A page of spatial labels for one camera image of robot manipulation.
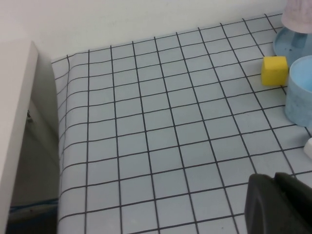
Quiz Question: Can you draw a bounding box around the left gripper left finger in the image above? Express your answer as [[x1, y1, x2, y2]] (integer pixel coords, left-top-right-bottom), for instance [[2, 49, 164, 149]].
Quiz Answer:
[[244, 173, 303, 234]]

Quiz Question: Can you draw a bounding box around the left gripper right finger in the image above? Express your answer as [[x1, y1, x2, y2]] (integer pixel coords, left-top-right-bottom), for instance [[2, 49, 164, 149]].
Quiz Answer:
[[274, 172, 312, 234]]

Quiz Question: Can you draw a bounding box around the light blue plastic cup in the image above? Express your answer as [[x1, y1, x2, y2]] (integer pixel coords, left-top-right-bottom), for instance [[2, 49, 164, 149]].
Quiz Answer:
[[284, 55, 312, 128]]

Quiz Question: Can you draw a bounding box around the blue cup stand with posts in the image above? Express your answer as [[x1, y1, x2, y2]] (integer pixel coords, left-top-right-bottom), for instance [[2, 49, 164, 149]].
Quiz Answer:
[[273, 25, 312, 67]]

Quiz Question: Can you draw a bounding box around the pink plastic cup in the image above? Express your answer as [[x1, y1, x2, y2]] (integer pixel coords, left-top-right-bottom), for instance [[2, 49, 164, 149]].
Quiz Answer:
[[281, 0, 312, 34]]

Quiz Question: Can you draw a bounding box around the white foam cube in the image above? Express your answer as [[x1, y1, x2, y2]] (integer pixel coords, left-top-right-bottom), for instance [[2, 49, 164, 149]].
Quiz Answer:
[[303, 137, 312, 158]]

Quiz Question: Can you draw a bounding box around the yellow foam cube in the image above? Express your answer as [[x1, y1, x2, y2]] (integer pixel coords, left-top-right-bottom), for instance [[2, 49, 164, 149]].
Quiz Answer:
[[261, 56, 289, 87]]

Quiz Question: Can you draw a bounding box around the grid pattern tablecloth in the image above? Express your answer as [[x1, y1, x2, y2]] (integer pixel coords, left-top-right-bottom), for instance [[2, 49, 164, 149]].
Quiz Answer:
[[50, 12, 312, 234]]

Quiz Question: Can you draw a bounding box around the white side shelf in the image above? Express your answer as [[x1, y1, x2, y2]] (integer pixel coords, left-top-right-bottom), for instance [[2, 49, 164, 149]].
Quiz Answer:
[[0, 40, 61, 234]]

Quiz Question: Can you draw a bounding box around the thin blue cable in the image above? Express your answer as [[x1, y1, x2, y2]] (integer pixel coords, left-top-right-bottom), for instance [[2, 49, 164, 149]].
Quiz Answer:
[[9, 198, 59, 214]]

